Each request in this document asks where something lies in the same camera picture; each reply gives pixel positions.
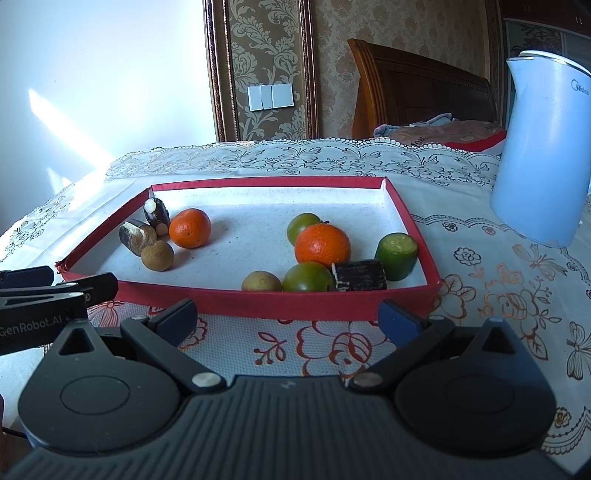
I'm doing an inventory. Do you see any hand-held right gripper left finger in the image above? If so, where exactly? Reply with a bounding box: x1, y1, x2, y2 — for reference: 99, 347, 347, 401
55, 298, 227, 394

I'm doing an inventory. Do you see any orange mandarin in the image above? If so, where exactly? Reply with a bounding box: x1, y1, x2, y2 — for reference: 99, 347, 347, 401
294, 223, 352, 268
169, 209, 212, 249

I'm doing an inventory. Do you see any dark sugarcane piece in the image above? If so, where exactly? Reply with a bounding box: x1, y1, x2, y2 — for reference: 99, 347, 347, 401
119, 220, 158, 256
143, 198, 171, 232
331, 259, 389, 292

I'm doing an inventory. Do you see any red shallow cardboard box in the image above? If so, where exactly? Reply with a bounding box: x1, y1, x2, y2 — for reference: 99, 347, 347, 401
55, 176, 441, 321

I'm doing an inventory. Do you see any green cucumber piece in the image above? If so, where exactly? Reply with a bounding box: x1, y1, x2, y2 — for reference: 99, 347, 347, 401
374, 233, 419, 281

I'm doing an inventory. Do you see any wooden bed headboard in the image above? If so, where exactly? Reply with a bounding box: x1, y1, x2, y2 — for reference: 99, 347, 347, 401
347, 38, 499, 139

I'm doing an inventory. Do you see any light blue electric kettle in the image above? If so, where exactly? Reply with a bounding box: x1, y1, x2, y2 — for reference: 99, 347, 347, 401
489, 50, 591, 248

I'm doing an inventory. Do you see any white lace tablecloth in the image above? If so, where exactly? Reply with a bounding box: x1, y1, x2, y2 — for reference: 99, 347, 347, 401
0, 136, 591, 462

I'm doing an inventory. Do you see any sliding door wardrobe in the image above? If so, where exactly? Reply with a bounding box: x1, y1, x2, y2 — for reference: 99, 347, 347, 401
496, 0, 591, 63

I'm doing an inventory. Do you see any ornate gold wall frame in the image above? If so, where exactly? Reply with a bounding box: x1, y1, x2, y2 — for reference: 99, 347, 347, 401
203, 0, 320, 143

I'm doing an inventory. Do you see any striped bedding pile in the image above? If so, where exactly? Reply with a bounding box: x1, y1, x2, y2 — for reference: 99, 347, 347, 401
445, 130, 508, 152

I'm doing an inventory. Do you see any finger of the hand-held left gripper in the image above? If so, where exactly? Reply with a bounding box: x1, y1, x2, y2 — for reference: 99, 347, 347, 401
0, 266, 54, 291
0, 272, 119, 310

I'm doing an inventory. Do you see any white wall light switch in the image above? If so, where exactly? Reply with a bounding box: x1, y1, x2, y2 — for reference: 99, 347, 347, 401
248, 83, 294, 112

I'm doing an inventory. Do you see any green tomato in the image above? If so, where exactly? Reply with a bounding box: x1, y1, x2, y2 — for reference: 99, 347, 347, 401
281, 261, 338, 292
286, 212, 324, 245

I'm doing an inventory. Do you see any brown round fruit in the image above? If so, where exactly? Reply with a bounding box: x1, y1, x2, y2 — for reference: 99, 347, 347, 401
241, 270, 282, 292
141, 240, 175, 272

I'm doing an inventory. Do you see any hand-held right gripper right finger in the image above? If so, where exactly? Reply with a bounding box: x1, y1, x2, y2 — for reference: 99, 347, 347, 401
349, 300, 529, 387

